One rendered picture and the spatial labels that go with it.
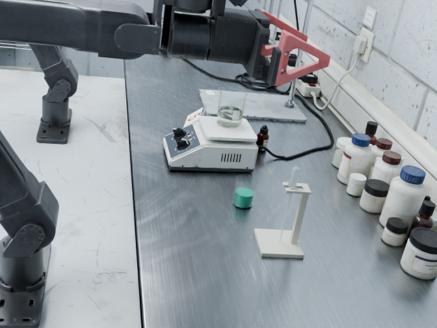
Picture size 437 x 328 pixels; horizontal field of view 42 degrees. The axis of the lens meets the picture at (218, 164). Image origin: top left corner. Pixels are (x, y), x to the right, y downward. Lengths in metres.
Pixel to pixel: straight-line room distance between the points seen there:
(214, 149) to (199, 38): 0.56
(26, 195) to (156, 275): 0.27
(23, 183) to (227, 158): 0.59
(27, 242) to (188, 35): 0.36
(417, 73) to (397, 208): 0.42
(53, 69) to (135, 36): 0.67
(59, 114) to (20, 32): 0.69
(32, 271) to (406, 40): 1.08
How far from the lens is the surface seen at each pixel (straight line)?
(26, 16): 0.72
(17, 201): 0.81
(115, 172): 1.24
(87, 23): 0.71
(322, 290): 1.00
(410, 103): 1.50
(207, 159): 1.27
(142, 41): 0.71
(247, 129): 1.32
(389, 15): 1.65
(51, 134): 1.39
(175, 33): 0.72
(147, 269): 0.97
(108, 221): 1.08
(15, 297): 0.90
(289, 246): 1.07
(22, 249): 0.85
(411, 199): 1.19
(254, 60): 0.73
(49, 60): 1.36
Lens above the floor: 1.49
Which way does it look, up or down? 26 degrees down
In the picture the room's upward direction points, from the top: 9 degrees clockwise
